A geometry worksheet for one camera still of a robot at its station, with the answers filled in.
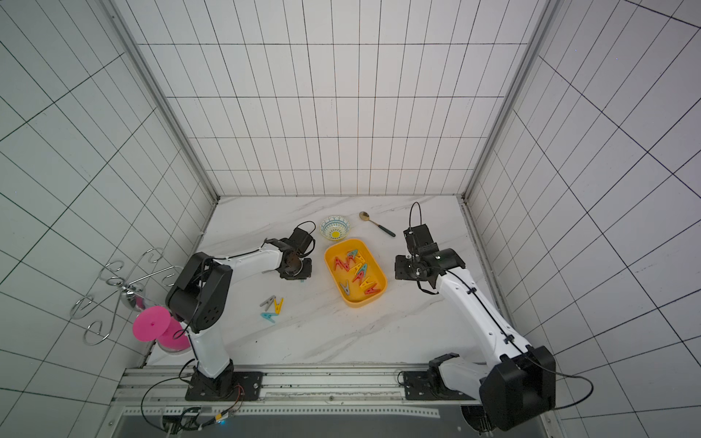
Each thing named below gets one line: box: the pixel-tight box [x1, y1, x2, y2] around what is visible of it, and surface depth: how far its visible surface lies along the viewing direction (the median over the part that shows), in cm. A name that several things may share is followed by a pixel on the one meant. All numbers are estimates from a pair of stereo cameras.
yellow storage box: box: [324, 238, 388, 309], surface depth 97 cm
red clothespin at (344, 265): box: [334, 256, 352, 272], surface depth 99 cm
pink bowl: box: [132, 305, 192, 354], surface depth 60 cm
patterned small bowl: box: [319, 215, 350, 241], surface depth 109 cm
